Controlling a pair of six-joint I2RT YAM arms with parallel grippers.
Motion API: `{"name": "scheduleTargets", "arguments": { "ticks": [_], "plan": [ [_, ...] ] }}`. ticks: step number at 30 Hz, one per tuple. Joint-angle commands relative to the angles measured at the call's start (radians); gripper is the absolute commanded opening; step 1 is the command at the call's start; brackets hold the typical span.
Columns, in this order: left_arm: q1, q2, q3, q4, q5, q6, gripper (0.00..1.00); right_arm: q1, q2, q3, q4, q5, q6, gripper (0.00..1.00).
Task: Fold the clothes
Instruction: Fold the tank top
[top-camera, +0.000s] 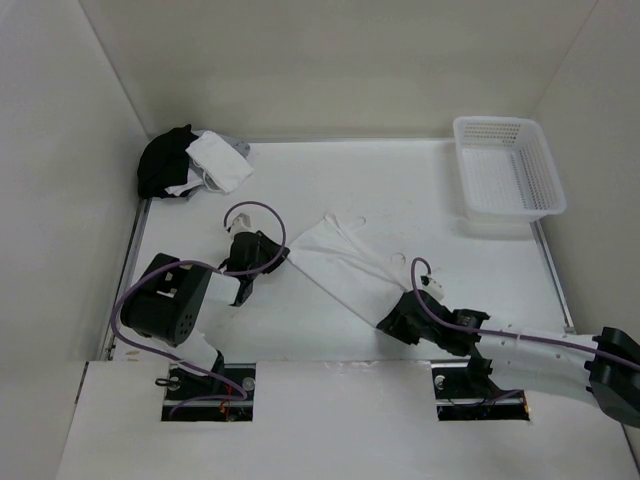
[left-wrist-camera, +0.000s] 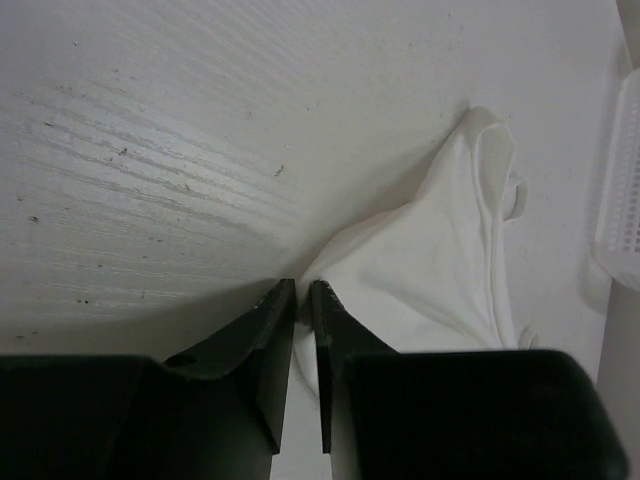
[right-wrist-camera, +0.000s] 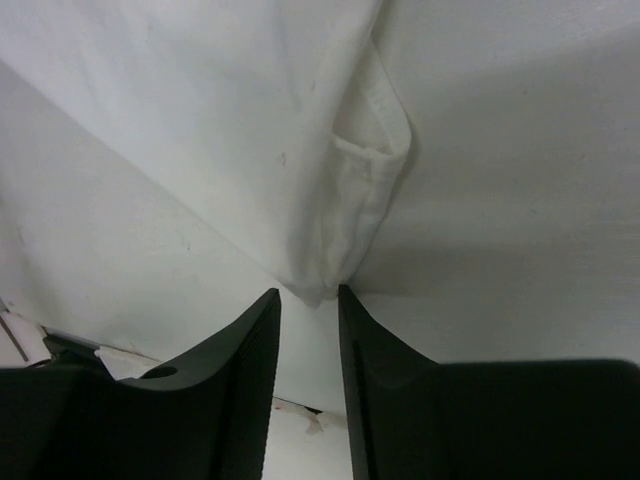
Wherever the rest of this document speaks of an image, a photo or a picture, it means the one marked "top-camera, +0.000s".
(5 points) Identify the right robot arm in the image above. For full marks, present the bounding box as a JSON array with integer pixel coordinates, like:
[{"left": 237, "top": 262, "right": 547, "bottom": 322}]
[{"left": 376, "top": 290, "right": 639, "bottom": 427}]

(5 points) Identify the black tank top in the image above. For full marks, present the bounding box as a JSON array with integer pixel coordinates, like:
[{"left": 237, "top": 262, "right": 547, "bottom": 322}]
[{"left": 137, "top": 124, "right": 203, "bottom": 199}]

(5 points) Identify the folded white tank top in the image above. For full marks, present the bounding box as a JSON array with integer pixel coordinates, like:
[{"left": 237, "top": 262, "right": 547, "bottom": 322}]
[{"left": 186, "top": 131, "right": 254, "bottom": 194}]

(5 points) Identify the white plastic basket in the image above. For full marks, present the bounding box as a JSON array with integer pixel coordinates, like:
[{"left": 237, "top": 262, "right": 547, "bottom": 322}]
[{"left": 453, "top": 116, "right": 567, "bottom": 223}]

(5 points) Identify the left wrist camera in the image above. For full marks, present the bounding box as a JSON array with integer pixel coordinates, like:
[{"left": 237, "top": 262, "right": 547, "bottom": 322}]
[{"left": 228, "top": 213, "right": 253, "bottom": 237}]

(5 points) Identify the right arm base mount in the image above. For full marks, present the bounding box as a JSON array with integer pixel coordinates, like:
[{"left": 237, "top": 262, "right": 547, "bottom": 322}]
[{"left": 431, "top": 355, "right": 530, "bottom": 422}]

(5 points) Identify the white tank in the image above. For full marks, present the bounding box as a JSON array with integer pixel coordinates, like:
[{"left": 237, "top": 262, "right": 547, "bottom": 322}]
[
  {"left": 289, "top": 214, "right": 409, "bottom": 327},
  {"left": 186, "top": 131, "right": 254, "bottom": 194}
]

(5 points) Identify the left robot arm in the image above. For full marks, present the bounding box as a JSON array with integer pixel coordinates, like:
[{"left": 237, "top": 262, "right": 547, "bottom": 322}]
[{"left": 120, "top": 230, "right": 290, "bottom": 399}]

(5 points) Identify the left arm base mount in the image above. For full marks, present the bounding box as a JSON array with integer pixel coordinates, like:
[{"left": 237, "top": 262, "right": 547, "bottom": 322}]
[{"left": 155, "top": 364, "right": 257, "bottom": 423}]

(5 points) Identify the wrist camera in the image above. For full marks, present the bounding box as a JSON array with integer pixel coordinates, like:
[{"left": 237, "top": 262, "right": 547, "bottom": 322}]
[
  {"left": 228, "top": 213, "right": 253, "bottom": 237},
  {"left": 420, "top": 275, "right": 444, "bottom": 302}
]

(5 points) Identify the grey tank top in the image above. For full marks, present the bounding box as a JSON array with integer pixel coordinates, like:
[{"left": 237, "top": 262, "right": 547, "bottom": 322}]
[{"left": 220, "top": 135, "right": 251, "bottom": 159}]

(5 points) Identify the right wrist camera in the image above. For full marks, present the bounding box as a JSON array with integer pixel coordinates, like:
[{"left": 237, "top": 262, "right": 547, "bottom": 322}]
[{"left": 420, "top": 275, "right": 444, "bottom": 302}]

